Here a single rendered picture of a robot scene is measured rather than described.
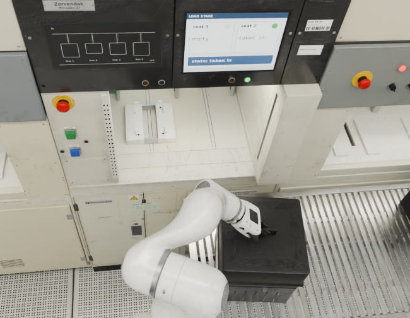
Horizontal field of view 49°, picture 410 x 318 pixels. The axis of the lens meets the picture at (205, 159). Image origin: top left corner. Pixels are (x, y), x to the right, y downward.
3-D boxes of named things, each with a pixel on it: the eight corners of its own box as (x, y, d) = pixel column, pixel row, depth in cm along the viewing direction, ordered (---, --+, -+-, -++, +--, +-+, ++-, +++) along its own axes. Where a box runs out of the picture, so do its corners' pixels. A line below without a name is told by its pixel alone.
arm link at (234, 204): (226, 228, 137) (245, 203, 137) (197, 211, 129) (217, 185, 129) (212, 214, 144) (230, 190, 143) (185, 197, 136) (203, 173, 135)
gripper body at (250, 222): (243, 221, 137) (264, 234, 143) (242, 192, 143) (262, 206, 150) (224, 228, 140) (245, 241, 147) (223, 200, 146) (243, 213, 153)
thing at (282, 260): (217, 284, 152) (222, 269, 142) (217, 207, 169) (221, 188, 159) (304, 287, 154) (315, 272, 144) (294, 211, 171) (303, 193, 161)
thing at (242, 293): (214, 233, 185) (219, 212, 171) (281, 236, 186) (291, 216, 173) (214, 300, 168) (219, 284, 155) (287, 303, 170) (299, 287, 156)
